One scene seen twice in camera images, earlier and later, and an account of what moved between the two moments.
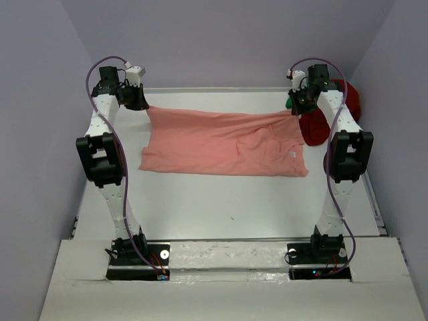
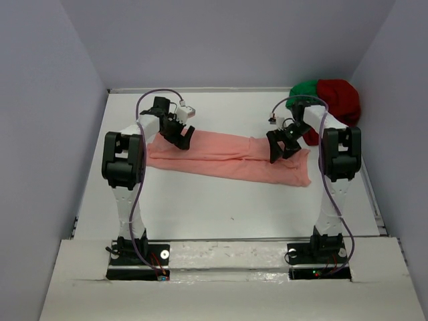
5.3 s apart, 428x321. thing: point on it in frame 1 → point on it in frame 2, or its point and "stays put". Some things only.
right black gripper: (297, 110) → (275, 152)
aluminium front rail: (229, 239) stays put
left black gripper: (140, 103) → (183, 142)
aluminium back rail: (216, 90) stays put
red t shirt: (315, 129) stays put
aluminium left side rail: (73, 230) stays put
